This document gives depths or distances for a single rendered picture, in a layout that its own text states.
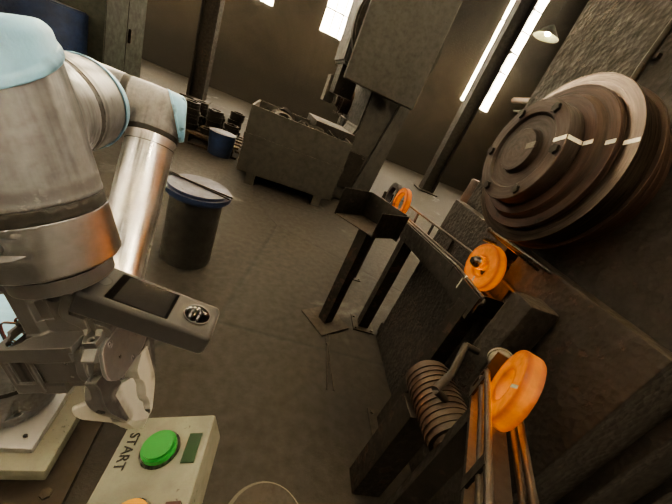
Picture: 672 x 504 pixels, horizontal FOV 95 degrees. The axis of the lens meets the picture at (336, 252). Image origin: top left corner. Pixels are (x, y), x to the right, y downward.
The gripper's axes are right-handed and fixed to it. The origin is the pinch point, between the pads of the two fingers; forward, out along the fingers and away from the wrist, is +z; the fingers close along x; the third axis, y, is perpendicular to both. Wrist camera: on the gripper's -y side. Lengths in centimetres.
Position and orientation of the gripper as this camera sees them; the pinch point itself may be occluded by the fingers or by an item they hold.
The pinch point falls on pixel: (146, 416)
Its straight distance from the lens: 44.9
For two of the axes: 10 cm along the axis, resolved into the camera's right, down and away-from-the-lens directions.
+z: -0.3, 8.9, 4.6
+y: -10.0, 0.0, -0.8
